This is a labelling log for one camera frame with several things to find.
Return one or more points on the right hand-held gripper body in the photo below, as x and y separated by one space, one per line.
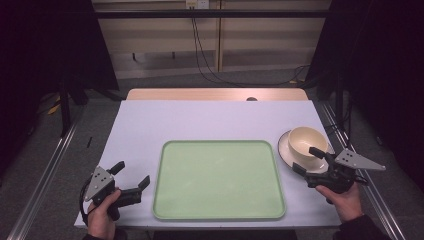
353 160

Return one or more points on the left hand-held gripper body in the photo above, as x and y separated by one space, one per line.
99 180

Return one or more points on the cream bowl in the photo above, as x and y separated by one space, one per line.
305 140

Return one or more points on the white plate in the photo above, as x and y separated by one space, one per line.
284 151

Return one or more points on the person's left hand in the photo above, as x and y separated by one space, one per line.
100 218

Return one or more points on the person's right hand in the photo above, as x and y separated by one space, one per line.
345 203

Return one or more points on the small black floor item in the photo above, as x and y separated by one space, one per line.
89 142

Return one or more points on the black metal stand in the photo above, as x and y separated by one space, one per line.
339 100
65 110

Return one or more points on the green tray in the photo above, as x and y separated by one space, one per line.
218 180

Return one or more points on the yellow floor item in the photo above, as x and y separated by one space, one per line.
53 108

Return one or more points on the white table board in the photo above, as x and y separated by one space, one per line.
213 120

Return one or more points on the dark curtain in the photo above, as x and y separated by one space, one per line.
40 50
383 66

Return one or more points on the wooden table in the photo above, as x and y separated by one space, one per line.
200 94

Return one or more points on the black horizontal bar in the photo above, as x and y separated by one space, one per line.
213 13

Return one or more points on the aluminium floor rail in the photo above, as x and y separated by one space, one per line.
43 180
376 203

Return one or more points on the wooden wall post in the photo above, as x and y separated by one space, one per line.
219 40

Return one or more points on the white wall socket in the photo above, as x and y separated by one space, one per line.
197 3

